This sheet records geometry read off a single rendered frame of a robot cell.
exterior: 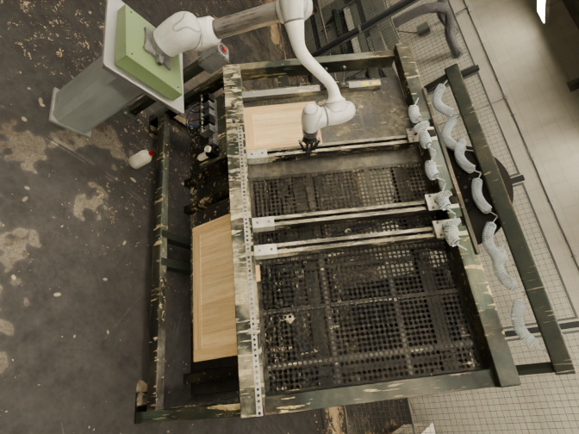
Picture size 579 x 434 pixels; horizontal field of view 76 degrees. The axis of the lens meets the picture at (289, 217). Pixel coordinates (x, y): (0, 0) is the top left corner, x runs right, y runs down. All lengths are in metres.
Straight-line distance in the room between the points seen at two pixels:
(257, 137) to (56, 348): 1.62
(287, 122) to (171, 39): 0.85
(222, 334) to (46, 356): 0.89
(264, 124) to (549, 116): 5.75
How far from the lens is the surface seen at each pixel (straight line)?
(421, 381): 2.04
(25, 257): 2.34
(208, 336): 2.45
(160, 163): 2.89
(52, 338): 2.32
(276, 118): 2.53
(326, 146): 2.35
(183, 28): 2.15
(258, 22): 2.22
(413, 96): 2.65
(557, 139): 7.35
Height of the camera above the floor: 2.06
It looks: 27 degrees down
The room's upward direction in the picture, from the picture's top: 70 degrees clockwise
